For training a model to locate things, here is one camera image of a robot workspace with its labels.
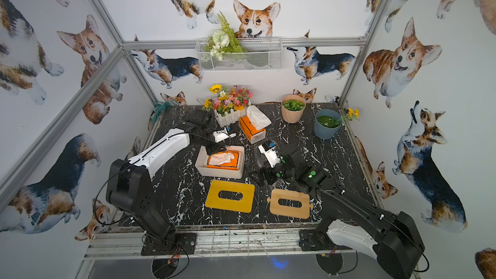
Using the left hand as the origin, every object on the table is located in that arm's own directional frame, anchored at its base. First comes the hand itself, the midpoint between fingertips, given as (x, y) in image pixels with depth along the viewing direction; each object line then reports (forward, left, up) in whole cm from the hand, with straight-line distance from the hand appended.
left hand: (221, 139), depth 89 cm
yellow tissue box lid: (-25, -10, -13) cm, 30 cm away
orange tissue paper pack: (-8, -3, -5) cm, 10 cm away
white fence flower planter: (+21, -2, +1) cm, 21 cm away
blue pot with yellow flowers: (+14, -54, -6) cm, 56 cm away
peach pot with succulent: (+20, -36, -1) cm, 41 cm away
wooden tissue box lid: (-28, -35, -15) cm, 48 cm away
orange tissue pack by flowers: (+13, -15, -5) cm, 21 cm away
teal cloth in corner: (+34, +44, -13) cm, 57 cm away
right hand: (-15, -18, +6) cm, 24 cm away
